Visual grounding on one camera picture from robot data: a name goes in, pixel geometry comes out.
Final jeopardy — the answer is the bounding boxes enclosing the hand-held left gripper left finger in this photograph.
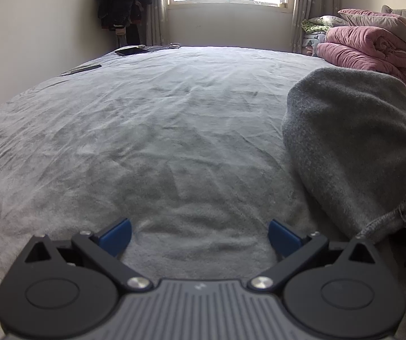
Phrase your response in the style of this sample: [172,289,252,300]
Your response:
[24,218,154,293]

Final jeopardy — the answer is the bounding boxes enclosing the grey knit sweater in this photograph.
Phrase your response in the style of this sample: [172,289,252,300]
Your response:
[281,67,406,245]

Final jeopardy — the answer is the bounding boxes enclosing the black tablet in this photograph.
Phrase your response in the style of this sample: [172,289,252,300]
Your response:
[115,46,154,56]

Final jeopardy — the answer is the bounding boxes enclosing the light blue folded blanket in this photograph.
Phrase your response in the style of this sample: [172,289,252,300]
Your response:
[302,32,327,55]

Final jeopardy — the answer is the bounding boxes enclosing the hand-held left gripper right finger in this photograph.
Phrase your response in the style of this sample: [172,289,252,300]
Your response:
[247,220,377,293]

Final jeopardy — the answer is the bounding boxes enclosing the dark flat device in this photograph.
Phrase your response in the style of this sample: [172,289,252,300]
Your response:
[59,64,102,77]

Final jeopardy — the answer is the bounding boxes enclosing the pink folded quilt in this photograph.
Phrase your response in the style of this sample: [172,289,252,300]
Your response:
[316,25,406,98]

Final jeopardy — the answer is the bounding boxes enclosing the bed with grey sheet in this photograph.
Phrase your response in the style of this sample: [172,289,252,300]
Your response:
[0,44,406,340]

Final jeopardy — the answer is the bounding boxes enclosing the pink and grey pillow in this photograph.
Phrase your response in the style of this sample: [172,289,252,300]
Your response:
[337,8,406,57]

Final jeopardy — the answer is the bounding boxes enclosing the grey patterned curtain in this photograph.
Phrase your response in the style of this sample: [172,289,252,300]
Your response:
[291,0,341,54]
[146,0,170,46]

